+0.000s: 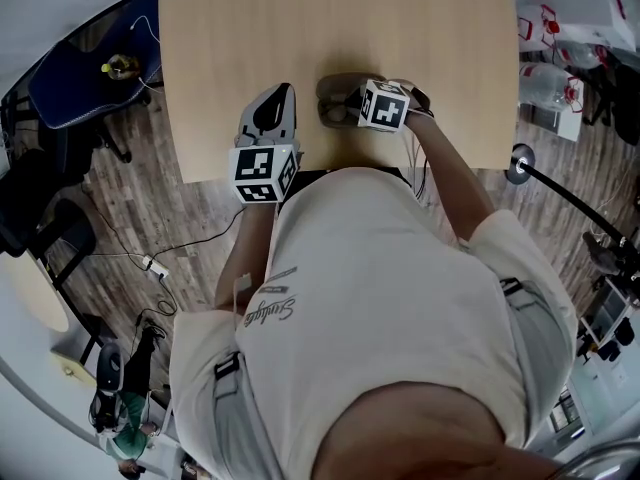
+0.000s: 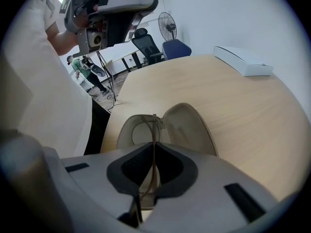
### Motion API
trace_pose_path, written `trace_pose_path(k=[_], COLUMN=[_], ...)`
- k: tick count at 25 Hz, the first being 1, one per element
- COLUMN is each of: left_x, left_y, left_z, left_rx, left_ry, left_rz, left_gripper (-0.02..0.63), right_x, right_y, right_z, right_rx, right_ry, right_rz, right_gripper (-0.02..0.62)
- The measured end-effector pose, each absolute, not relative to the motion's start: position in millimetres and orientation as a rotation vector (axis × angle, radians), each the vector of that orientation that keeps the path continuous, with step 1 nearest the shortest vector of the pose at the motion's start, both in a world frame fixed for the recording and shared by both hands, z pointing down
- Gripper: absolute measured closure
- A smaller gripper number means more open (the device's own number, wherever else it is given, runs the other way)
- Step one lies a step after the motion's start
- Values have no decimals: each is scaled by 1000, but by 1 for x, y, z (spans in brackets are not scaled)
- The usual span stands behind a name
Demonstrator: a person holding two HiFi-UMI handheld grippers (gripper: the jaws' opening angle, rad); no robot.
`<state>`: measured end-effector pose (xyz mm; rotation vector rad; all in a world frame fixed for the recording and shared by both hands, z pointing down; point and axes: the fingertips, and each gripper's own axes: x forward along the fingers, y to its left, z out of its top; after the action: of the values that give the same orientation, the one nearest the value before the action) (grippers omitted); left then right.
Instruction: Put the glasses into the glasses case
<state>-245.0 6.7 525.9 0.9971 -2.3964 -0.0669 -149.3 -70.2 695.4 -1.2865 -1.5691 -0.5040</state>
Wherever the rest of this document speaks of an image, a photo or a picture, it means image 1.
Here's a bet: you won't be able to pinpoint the white power strip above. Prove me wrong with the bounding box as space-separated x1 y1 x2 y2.
140 254 171 278

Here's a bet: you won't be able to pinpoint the black cables under table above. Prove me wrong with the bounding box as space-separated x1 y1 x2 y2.
399 112 436 202

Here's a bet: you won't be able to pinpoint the round beige table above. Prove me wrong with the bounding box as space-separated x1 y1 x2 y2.
0 251 70 334

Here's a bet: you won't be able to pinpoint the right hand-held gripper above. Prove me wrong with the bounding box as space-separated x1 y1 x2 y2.
344 78 412 133

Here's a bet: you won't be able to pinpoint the white equipment cart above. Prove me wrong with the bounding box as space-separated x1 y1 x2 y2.
574 272 640 364

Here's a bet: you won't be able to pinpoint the person's left forearm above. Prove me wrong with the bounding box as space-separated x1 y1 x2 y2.
213 201 279 315

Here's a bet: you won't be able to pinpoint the person's white t-shirt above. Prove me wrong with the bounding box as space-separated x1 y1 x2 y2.
168 166 579 480

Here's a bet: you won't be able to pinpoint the black office chair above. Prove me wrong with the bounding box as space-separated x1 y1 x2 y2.
0 146 97 289

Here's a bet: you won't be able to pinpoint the person's right hand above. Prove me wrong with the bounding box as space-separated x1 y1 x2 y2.
401 81 436 118

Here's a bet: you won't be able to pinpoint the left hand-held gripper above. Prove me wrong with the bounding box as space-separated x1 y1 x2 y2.
228 82 302 205

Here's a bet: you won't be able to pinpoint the clear bottle with red handle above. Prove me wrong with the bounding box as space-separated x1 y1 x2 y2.
516 2 562 52
517 61 585 115

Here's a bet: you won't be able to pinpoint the black stand with round base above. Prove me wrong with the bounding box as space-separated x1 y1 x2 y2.
503 142 640 274

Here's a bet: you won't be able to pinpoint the blue office chair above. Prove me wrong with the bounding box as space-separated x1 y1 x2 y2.
27 0 164 165

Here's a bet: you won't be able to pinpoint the large white box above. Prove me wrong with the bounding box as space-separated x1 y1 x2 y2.
537 0 639 53

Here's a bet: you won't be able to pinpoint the thin white cable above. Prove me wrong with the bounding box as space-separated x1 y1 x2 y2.
129 15 165 90

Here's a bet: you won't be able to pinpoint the brown glasses case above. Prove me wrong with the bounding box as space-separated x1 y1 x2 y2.
315 71 389 130

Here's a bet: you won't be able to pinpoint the person's right forearm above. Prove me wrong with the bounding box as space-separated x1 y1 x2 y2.
403 110 497 250

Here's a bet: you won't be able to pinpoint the yellow-capped plastic bottle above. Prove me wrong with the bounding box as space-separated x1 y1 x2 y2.
100 53 141 82

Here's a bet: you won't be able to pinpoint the black floor cable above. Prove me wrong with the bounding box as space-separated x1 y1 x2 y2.
82 182 246 319

